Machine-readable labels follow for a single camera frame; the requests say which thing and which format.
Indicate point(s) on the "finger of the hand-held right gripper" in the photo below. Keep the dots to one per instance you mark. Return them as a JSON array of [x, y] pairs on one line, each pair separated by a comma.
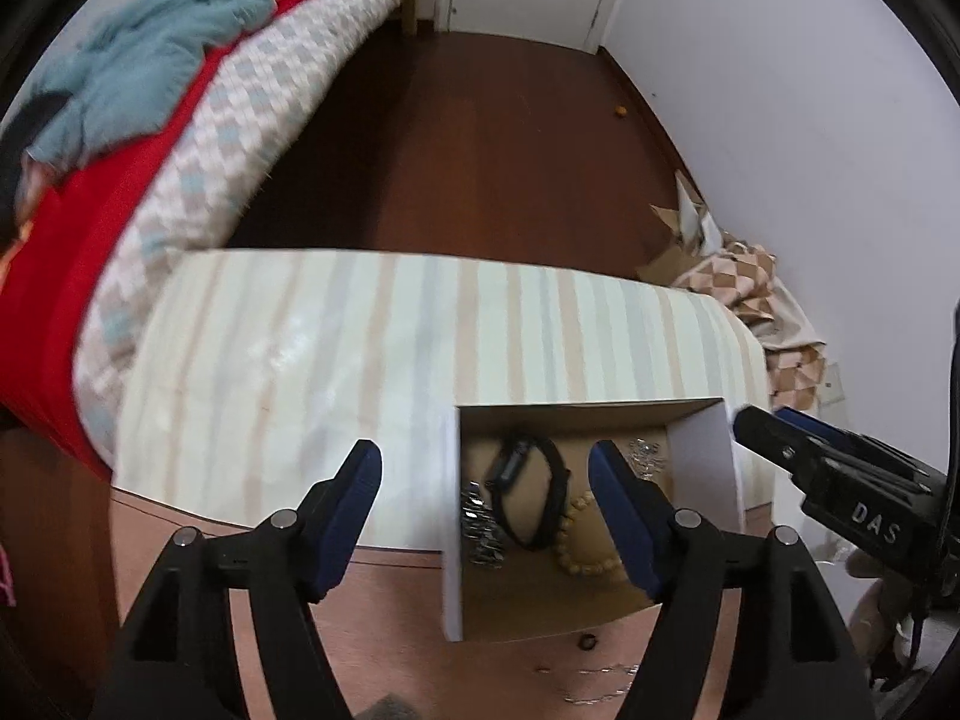
[[772, 439], [840, 436]]

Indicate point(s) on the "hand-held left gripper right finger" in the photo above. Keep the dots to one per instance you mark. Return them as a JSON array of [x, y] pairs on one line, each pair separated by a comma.
[[619, 510]]

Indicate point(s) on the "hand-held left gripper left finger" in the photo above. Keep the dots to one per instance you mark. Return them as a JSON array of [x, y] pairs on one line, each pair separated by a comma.
[[346, 510]]

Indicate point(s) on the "white cardboard box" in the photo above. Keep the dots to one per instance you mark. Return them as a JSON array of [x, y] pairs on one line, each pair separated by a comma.
[[705, 457]]

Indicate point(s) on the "silver sparkly jewelry piece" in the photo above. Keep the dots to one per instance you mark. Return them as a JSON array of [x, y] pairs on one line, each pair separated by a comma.
[[646, 457]]

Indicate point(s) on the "black smart band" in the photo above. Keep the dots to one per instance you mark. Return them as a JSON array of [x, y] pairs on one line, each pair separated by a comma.
[[551, 491]]

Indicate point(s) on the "beige checkered cloth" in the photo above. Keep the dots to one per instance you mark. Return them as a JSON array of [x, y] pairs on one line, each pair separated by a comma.
[[765, 307]]

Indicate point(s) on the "striped table mat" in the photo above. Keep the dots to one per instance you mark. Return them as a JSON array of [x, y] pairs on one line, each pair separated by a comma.
[[337, 345]]

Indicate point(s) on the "torn cardboard pieces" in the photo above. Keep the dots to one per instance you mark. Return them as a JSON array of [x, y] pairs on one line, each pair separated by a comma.
[[679, 240]]

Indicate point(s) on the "bed with red blanket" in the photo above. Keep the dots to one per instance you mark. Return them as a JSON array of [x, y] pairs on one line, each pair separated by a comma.
[[67, 262]]

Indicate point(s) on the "checkered white quilt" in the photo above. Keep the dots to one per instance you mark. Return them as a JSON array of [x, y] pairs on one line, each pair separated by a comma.
[[247, 135]]

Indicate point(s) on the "wooden bed leg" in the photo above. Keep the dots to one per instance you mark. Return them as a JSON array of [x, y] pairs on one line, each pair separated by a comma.
[[409, 15]]

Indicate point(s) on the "teal fuzzy blanket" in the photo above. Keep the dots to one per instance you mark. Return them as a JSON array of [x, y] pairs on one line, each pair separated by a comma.
[[142, 37]]

